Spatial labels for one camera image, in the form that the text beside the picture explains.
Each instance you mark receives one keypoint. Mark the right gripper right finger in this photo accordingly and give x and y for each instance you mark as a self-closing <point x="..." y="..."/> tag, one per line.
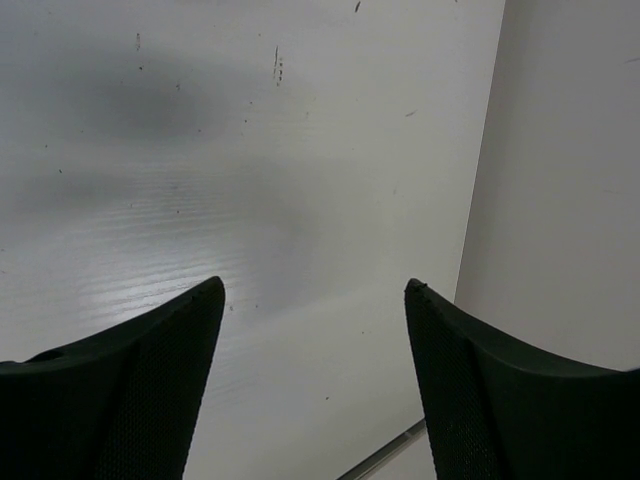
<point x="497" y="407"/>

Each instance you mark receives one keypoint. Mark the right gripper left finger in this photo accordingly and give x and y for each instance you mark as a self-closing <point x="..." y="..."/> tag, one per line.
<point x="119" y="404"/>

